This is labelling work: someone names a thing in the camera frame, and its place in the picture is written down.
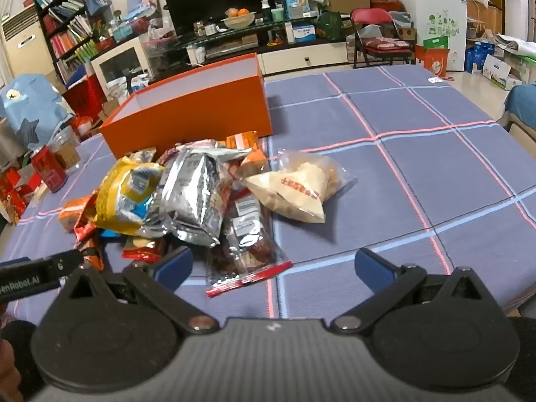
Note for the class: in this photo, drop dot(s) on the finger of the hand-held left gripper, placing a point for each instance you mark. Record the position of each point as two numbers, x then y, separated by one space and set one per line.
69 264

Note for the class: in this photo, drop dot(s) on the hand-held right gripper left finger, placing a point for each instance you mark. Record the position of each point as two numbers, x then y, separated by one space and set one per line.
173 266

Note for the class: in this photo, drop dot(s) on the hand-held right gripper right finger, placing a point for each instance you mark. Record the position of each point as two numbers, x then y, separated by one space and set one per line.
372 269

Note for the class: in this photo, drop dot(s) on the small orange snack packet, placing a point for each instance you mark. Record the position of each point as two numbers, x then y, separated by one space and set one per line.
86 234

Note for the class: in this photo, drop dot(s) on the small red snack packet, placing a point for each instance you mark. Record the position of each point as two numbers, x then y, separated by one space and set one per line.
140 253

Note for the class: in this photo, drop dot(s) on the silver snack bag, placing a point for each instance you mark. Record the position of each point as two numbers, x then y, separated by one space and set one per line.
188 192

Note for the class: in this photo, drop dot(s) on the clear bag of red dates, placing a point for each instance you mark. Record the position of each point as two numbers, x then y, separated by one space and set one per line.
247 243

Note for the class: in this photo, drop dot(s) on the yellow snack bag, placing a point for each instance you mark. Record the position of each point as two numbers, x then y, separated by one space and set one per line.
121 192

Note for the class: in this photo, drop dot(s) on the clear bag of white crackers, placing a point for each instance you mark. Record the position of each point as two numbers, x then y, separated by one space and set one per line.
293 188

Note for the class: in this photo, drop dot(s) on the orange box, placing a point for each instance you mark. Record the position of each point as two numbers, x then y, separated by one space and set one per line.
188 113

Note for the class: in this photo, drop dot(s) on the blue checked tablecloth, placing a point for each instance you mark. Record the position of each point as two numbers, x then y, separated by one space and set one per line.
418 184

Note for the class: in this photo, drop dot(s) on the clear plastic jar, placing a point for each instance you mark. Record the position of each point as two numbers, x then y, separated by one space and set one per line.
67 150

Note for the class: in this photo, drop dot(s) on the blue shark-print cloth cover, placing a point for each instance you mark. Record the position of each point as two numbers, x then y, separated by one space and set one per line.
33 109

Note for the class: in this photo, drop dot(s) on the red storage box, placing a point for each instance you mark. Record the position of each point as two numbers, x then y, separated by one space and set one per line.
86 94

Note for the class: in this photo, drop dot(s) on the white glass-door cabinet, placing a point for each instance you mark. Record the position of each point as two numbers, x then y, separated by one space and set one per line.
121 65

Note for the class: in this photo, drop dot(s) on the orange gift bag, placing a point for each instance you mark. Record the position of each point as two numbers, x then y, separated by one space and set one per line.
433 60

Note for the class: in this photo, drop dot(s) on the white standing air conditioner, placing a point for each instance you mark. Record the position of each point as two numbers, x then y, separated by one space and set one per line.
21 46

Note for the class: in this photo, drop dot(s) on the white television stand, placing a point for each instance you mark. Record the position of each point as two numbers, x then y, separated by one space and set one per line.
293 56

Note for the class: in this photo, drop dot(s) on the blue white carton box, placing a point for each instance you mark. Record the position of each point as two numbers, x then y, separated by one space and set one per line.
498 71

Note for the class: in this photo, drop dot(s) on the dark bookshelf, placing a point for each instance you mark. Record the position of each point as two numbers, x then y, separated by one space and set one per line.
63 29

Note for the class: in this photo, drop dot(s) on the red folding chair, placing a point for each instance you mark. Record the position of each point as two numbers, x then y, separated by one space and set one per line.
368 16

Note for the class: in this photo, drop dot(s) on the fruit bowl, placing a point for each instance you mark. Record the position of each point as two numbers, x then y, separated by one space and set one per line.
238 21

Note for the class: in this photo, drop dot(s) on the white freezer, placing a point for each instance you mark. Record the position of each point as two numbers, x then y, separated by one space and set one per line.
423 4

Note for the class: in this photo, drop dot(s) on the blue milk carton pack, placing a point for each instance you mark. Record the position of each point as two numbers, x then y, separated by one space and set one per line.
295 2

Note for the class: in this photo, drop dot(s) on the wooden shelf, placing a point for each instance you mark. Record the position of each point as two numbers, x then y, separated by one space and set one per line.
481 12

